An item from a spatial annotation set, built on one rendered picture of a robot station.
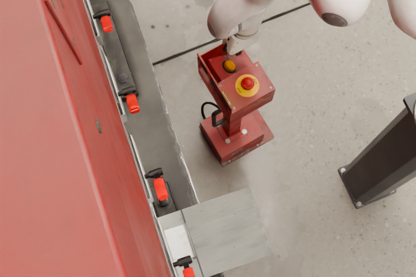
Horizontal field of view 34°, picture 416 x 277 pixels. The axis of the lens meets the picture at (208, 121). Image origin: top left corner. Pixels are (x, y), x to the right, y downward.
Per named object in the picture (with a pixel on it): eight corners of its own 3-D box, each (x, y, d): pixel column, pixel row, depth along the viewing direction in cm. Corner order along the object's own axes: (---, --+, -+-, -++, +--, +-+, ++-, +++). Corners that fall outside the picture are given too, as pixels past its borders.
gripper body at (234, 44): (235, 44, 181) (230, 60, 192) (267, 27, 184) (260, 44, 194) (221, 21, 183) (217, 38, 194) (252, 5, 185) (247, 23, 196)
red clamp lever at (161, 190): (169, 193, 140) (160, 165, 148) (150, 199, 140) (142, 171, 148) (171, 199, 141) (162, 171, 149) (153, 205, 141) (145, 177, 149)
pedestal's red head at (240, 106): (272, 100, 214) (278, 82, 197) (229, 125, 212) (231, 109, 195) (240, 49, 219) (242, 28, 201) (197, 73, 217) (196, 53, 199)
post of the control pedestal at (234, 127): (240, 130, 267) (246, 89, 215) (228, 137, 267) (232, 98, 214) (233, 119, 268) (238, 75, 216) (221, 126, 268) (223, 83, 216)
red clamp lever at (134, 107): (140, 106, 145) (133, 83, 153) (122, 111, 145) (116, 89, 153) (142, 112, 146) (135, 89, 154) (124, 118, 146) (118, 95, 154)
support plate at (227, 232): (273, 254, 169) (273, 253, 168) (173, 289, 167) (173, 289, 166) (249, 187, 174) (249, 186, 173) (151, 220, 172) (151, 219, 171)
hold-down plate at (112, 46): (138, 96, 192) (138, 92, 189) (121, 101, 192) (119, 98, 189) (108, 4, 200) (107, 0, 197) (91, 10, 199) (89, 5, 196)
